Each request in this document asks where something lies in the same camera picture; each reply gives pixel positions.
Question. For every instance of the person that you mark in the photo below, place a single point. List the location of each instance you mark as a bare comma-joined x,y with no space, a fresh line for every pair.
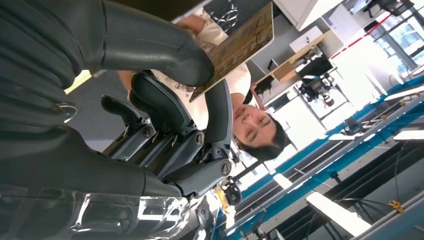
255,129

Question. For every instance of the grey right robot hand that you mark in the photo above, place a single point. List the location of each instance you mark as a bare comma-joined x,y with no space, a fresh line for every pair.
82,172

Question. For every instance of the black stool with chrome base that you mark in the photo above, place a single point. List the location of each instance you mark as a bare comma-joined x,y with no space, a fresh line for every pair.
225,15

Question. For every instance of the black camera rig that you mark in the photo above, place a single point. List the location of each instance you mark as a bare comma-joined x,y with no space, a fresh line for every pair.
318,92

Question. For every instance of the red barrier tape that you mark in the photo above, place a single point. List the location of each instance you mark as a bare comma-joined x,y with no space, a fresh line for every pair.
359,37

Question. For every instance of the black monitor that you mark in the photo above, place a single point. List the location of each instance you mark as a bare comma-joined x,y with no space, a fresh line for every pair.
314,68

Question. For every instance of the white counter shelf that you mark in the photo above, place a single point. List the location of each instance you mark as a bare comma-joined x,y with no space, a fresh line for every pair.
308,11

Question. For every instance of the white drawer cabinet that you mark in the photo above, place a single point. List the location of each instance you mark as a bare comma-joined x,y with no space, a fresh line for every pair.
306,39

